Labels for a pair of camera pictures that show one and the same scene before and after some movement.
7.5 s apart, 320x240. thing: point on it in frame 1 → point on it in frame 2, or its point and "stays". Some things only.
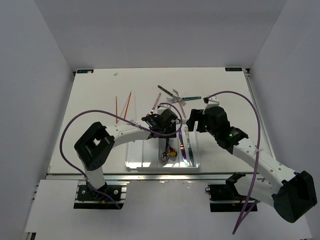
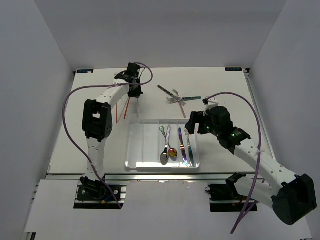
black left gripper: [171, 129] → [136, 94]
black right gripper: [196, 115] stays
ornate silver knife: [190, 151] stays
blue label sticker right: [233, 69] stays
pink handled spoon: [155, 104] → [164, 156]
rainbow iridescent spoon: [172, 152] stays
